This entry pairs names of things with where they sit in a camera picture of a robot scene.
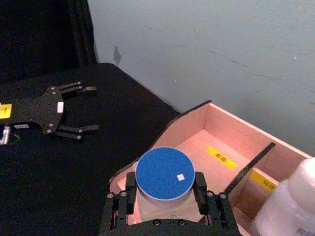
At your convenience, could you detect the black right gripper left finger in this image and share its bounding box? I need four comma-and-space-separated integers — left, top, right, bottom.
99, 171, 138, 231

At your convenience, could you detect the black table cloth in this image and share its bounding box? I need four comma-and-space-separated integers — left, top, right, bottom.
0, 62, 182, 236

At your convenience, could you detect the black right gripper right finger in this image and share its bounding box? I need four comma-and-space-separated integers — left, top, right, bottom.
193, 171, 239, 231

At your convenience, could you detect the white bottle with blue cap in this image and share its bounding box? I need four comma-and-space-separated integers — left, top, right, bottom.
132, 147, 205, 225

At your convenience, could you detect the black curtain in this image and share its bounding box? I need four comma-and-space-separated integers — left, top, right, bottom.
0, 0, 99, 81

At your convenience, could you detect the white plastic bottle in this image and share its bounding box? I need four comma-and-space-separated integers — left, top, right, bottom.
253, 157, 315, 236

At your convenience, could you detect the black divider panel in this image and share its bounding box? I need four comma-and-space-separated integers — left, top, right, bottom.
224, 142, 276, 195

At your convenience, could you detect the yellow label strip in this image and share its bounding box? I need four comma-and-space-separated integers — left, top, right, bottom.
249, 171, 279, 193
205, 146, 239, 171

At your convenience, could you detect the wooden box with compartments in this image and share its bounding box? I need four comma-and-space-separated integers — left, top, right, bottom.
108, 100, 313, 236

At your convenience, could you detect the silver cable plug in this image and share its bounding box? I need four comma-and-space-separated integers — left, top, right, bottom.
0, 125, 11, 146

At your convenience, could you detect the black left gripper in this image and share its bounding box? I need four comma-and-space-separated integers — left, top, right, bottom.
0, 81, 99, 141

